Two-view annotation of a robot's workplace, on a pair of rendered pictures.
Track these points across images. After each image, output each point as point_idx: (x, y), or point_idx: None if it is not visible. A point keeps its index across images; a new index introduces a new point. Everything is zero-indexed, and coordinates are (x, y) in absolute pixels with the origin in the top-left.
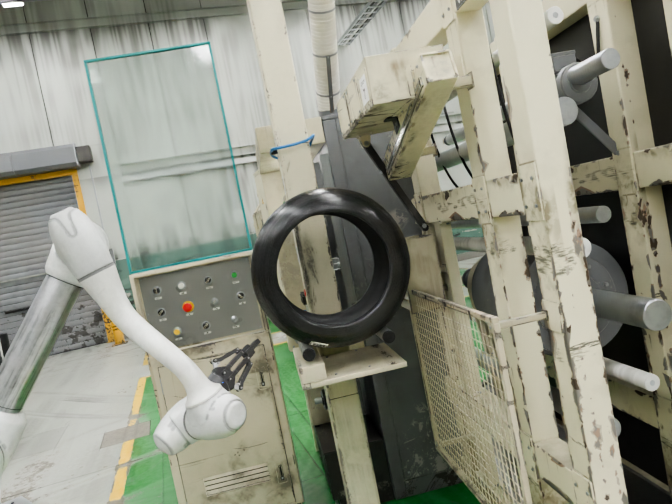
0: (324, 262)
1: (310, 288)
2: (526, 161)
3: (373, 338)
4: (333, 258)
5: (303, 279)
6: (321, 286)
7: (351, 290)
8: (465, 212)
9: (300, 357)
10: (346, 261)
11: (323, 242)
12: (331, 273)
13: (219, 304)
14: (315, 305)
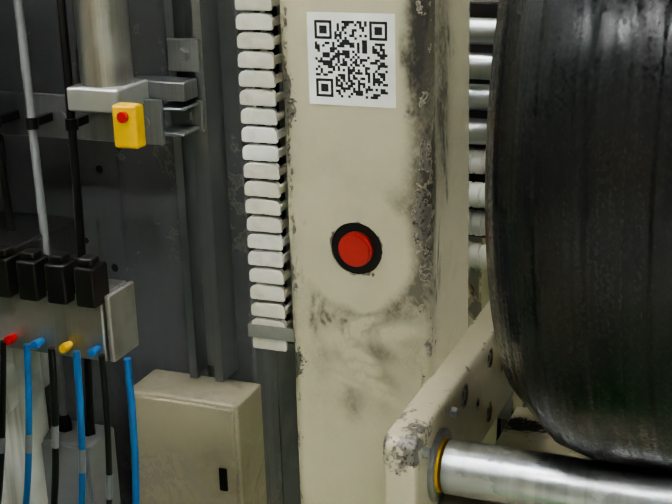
0: (461, 100)
1: (435, 225)
2: None
3: (273, 399)
4: (181, 81)
5: (395, 184)
6: (450, 212)
7: (223, 219)
8: None
9: None
10: (218, 95)
11: (465, 4)
12: (467, 150)
13: None
14: (437, 303)
